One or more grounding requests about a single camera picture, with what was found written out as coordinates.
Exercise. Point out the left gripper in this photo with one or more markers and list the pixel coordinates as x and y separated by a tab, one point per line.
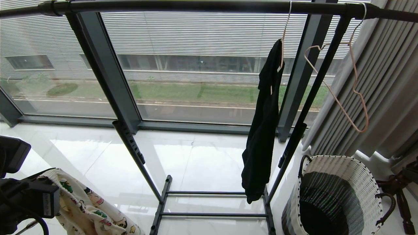
32	199

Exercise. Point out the cream printed garment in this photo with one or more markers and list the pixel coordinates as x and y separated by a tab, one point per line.
85	209

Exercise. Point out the black garment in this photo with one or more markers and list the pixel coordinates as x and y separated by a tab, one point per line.
261	137

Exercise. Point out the pink clothes hanger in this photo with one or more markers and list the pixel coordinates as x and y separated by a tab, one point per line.
282	55
329	93

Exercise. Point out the black clothes rack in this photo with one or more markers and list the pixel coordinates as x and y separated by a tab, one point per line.
163	6

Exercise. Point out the white laundry basket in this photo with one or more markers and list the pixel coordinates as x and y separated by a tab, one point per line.
352	176

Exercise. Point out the window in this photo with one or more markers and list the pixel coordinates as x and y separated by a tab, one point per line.
196	49

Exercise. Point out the dark brown wooden stand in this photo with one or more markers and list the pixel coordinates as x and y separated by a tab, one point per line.
401	199

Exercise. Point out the beige curtain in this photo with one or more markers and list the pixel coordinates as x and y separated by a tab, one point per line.
385	81

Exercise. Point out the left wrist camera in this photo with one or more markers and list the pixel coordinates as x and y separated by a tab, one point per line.
14	153

